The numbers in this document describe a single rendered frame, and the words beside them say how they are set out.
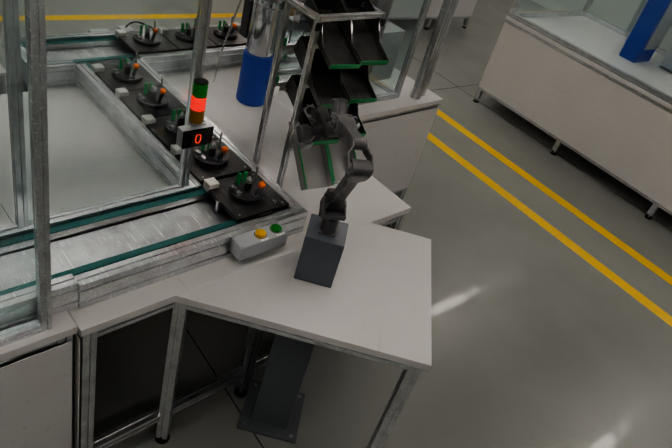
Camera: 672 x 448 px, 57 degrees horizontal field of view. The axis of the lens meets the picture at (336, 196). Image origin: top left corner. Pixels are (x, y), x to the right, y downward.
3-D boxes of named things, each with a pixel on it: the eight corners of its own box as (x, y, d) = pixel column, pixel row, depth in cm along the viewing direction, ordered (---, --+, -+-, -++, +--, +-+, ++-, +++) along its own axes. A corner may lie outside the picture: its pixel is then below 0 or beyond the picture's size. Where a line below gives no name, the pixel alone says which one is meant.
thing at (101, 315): (409, 212, 279) (411, 207, 277) (80, 337, 182) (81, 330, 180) (236, 72, 353) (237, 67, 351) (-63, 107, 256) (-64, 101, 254)
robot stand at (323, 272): (330, 288, 221) (344, 247, 210) (293, 278, 221) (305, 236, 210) (335, 264, 233) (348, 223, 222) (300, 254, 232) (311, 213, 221)
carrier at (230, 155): (251, 172, 252) (256, 146, 245) (200, 185, 237) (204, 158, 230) (219, 142, 265) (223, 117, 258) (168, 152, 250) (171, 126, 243)
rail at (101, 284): (302, 231, 244) (308, 209, 238) (79, 309, 187) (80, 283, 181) (294, 223, 247) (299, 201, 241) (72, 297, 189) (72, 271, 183)
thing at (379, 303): (428, 371, 205) (431, 365, 203) (167, 299, 202) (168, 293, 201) (429, 244, 263) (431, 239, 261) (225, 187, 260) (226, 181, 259)
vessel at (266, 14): (278, 57, 309) (294, -18, 288) (256, 59, 300) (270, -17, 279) (262, 45, 317) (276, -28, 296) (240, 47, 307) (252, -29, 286)
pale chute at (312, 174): (328, 186, 251) (334, 185, 247) (300, 190, 244) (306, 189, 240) (315, 119, 253) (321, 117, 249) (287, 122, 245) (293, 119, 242)
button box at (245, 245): (285, 244, 229) (289, 232, 225) (239, 261, 215) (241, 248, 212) (274, 233, 232) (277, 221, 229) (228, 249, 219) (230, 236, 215)
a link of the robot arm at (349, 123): (372, 177, 189) (379, 145, 185) (346, 174, 187) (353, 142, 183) (348, 144, 215) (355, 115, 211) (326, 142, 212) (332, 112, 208)
